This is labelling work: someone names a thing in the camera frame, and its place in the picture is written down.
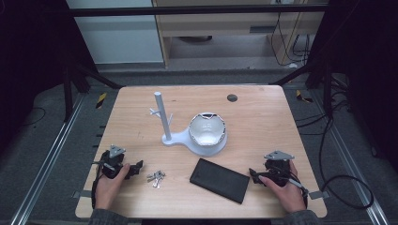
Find thin black floor cable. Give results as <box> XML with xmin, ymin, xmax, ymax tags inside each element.
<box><xmin>18</xmin><ymin>106</ymin><xmax>47</xmax><ymax>128</ymax></box>

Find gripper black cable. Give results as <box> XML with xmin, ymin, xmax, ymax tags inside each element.
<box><xmin>281</xmin><ymin>176</ymin><xmax>310</xmax><ymax>209</ymax></box>
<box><xmin>90</xmin><ymin>158</ymin><xmax>106</xmax><ymax>210</ymax></box>

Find person's right hand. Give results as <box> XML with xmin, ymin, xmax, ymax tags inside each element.
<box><xmin>257</xmin><ymin>160</ymin><xmax>307</xmax><ymax>215</ymax></box>

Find grey tape piece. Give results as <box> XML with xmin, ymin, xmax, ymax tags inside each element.
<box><xmin>71</xmin><ymin>189</ymin><xmax>95</xmax><ymax>200</ymax></box>
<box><xmin>308</xmin><ymin>189</ymin><xmax>330</xmax><ymax>201</ymax></box>

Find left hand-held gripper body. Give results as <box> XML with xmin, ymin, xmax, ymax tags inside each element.
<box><xmin>99</xmin><ymin>144</ymin><xmax>134</xmax><ymax>180</ymax></box>

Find black stand leg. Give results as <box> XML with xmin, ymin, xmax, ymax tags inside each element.
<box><xmin>269</xmin><ymin>58</ymin><xmax>334</xmax><ymax>120</ymax></box>
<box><xmin>61</xmin><ymin>58</ymin><xmax>125</xmax><ymax>124</ymax></box>

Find metal floor rail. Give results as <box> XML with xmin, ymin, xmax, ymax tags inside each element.
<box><xmin>312</xmin><ymin>89</ymin><xmax>391</xmax><ymax>225</ymax></box>
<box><xmin>10</xmin><ymin>93</ymin><xmax>86</xmax><ymax>225</ymax></box>

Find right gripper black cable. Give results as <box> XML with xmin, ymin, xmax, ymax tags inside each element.
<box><xmin>281</xmin><ymin>176</ymin><xmax>310</xmax><ymax>209</ymax></box>

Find yellow black striped tape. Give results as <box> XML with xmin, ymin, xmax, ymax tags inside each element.
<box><xmin>95</xmin><ymin>92</ymin><xmax>108</xmax><ymax>110</ymax></box>
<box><xmin>295</xmin><ymin>89</ymin><xmax>314</xmax><ymax>104</ymax></box>

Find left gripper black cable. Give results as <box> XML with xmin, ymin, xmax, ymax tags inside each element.
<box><xmin>90</xmin><ymin>158</ymin><xmax>106</xmax><ymax>210</ymax></box>

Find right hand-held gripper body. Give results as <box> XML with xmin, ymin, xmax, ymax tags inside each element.
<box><xmin>263</xmin><ymin>150</ymin><xmax>296</xmax><ymax>188</ymax></box>

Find person's left hand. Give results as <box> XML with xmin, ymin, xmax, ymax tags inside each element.
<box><xmin>94</xmin><ymin>162</ymin><xmax>131</xmax><ymax>211</ymax></box>

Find black hanging cables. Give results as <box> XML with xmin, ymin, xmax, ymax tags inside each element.
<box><xmin>269</xmin><ymin>11</ymin><xmax>312</xmax><ymax>68</ymax></box>

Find white bowl with silver rim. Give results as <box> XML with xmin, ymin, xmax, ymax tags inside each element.
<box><xmin>188</xmin><ymin>112</ymin><xmax>227</xmax><ymax>147</ymax></box>

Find white cabinet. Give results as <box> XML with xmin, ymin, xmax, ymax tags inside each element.
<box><xmin>66</xmin><ymin>0</ymin><xmax>164</xmax><ymax>66</ymax></box>

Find black horizontal bar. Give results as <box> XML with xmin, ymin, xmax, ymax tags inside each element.
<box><xmin>67</xmin><ymin>5</ymin><xmax>329</xmax><ymax>18</ymax></box>

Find light wooden desk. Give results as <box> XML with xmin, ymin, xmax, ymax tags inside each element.
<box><xmin>151</xmin><ymin>0</ymin><xmax>330</xmax><ymax>68</ymax></box>

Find white key stand with tray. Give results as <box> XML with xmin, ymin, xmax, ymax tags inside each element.
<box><xmin>149</xmin><ymin>91</ymin><xmax>228</xmax><ymax>158</ymax></box>

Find black wallet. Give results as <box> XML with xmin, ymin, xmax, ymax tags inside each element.
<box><xmin>189</xmin><ymin>157</ymin><xmax>251</xmax><ymax>205</ymax></box>

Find black floor cable loop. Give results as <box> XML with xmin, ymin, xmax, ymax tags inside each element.
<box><xmin>295</xmin><ymin>72</ymin><xmax>375</xmax><ymax>211</ymax></box>

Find bunch of silver keys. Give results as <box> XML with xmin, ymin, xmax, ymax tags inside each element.
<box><xmin>145</xmin><ymin>170</ymin><xmax>167</xmax><ymax>189</ymax></box>

